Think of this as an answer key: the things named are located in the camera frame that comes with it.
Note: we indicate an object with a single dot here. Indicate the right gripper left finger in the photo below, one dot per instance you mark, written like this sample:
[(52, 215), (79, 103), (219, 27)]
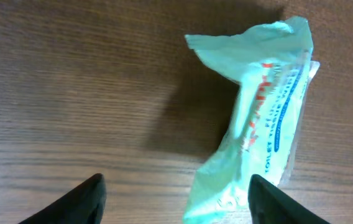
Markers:
[(84, 204)]

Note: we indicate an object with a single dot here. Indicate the teal wet wipes pack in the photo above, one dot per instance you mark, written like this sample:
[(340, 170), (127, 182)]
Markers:
[(272, 65)]

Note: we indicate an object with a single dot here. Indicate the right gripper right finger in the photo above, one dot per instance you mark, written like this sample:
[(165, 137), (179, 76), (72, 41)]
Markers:
[(269, 205)]

